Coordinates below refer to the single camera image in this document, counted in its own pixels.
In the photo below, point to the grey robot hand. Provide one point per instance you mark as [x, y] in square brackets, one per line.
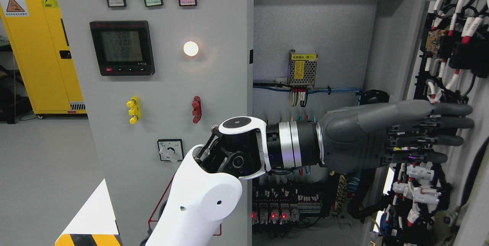
[373, 135]

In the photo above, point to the grey cabinet door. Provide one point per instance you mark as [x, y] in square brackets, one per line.
[394, 65]
[219, 74]

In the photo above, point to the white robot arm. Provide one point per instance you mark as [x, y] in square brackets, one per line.
[206, 187]

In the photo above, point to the metal mesh power supply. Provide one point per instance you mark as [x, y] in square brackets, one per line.
[302, 68]

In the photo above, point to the lower relay terminal row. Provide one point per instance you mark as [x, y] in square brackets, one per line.
[287, 202]

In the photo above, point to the red terminal block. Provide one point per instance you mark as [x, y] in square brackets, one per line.
[197, 109]

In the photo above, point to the white indicator light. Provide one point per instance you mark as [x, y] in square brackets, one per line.
[191, 48]

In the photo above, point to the red electric hazard sticker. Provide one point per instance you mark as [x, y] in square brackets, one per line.
[154, 217]

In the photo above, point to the yellow terminal block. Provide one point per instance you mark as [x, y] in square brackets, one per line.
[134, 110]

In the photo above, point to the black digital power meter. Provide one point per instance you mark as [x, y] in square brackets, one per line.
[123, 47]

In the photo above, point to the yellow safety cabinet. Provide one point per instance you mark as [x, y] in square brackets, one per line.
[42, 51]

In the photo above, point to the rotary selector switch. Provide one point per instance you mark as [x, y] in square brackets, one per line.
[170, 150]

